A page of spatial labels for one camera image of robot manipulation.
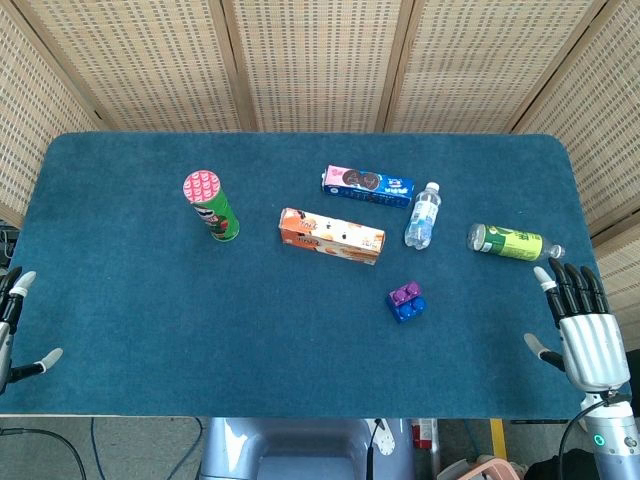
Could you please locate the blue-grey robot torso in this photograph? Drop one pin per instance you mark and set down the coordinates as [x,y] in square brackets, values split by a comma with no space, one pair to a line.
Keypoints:
[305,450]

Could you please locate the green label drink bottle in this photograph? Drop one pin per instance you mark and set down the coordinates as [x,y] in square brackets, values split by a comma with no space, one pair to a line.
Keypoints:
[512,242]

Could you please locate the woven folding screen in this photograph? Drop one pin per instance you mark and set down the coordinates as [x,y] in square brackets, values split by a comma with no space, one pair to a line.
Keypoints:
[320,65]

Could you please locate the blue toy block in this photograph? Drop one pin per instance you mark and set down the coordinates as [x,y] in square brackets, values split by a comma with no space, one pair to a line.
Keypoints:
[407,310]

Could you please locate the pink plastic basket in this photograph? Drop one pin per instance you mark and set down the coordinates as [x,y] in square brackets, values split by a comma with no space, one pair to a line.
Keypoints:
[480,470]

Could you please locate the blue felt table mat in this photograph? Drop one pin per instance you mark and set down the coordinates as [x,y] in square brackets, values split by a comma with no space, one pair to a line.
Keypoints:
[250,320]

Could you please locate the clear water bottle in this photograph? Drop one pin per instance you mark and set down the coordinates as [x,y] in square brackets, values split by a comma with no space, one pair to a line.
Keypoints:
[423,218]

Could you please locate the green Pringles can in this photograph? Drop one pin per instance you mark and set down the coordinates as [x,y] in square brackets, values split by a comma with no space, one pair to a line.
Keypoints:
[211,206]

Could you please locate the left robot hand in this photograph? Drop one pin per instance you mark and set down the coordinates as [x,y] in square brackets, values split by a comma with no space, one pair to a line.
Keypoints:
[7,310]

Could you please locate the blue cookie box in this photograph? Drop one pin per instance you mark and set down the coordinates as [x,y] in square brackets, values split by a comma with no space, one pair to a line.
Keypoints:
[367,186]

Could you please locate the orange cracker box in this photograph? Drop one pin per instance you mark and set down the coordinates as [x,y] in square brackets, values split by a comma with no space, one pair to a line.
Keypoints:
[330,237]

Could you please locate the purple toy block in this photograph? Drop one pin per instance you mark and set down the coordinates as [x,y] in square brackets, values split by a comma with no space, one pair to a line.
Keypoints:
[405,293]

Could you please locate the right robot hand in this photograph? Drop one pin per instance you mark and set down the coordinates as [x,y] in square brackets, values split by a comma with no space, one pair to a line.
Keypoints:
[590,345]

